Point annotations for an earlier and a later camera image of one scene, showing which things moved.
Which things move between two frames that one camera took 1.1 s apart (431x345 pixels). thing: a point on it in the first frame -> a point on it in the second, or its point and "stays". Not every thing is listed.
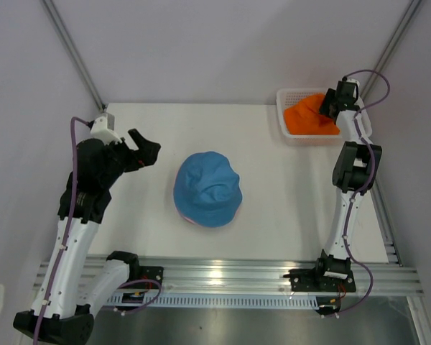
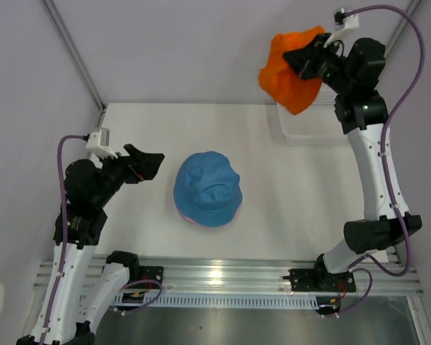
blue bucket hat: (207, 189) stays
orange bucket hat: (304, 118) -> (281, 79)
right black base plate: (321, 279) stays
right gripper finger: (327, 105) -> (307, 61)
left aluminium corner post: (72, 51) stays
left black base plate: (144, 272) stays
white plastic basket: (286, 96) -> (317, 125)
